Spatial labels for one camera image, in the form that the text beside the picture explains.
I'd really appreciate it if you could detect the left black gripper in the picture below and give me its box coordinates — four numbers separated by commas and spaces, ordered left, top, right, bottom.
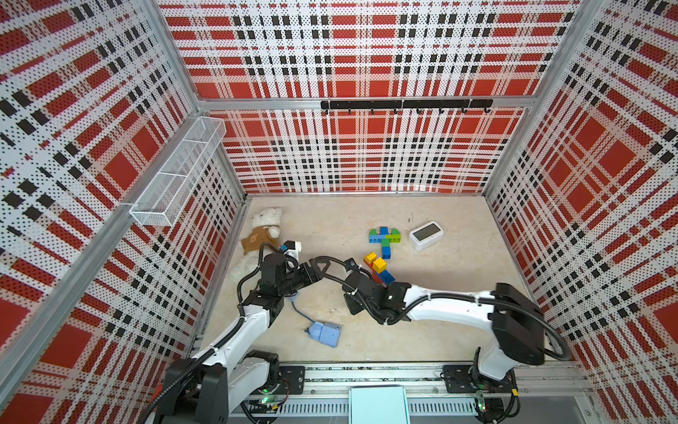
278, 258, 330, 295

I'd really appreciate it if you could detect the yellow tall lego brick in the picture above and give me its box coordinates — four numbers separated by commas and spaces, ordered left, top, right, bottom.
372, 257, 388, 274

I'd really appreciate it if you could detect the yellow small lego brick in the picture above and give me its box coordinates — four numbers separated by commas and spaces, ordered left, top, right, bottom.
364, 253, 379, 268

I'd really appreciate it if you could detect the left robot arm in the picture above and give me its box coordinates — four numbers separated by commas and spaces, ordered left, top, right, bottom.
138, 240, 321, 423

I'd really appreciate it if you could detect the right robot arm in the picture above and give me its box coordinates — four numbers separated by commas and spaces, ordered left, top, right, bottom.
309, 256, 572, 387

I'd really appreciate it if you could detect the white teddy bear brown shirt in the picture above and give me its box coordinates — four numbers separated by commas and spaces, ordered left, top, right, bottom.
241, 208, 283, 254

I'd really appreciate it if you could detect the white digital clock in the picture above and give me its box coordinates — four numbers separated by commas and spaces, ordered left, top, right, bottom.
408, 221, 445, 252

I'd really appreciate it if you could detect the light blue tray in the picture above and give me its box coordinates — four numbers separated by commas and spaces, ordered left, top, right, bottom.
349, 386, 411, 424

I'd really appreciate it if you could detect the light blue charger with cable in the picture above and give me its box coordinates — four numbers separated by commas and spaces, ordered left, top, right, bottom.
290, 295, 342, 348

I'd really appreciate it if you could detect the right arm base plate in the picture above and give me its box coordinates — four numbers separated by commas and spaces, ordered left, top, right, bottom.
441, 365, 516, 394

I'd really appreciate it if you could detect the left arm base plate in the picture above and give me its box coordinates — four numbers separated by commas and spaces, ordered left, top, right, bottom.
252, 366, 305, 396

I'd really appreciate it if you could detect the white wire mesh basket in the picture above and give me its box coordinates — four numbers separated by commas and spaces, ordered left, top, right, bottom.
131, 117, 225, 227

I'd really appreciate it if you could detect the black hook rail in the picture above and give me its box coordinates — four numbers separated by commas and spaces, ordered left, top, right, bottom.
320, 99, 494, 112

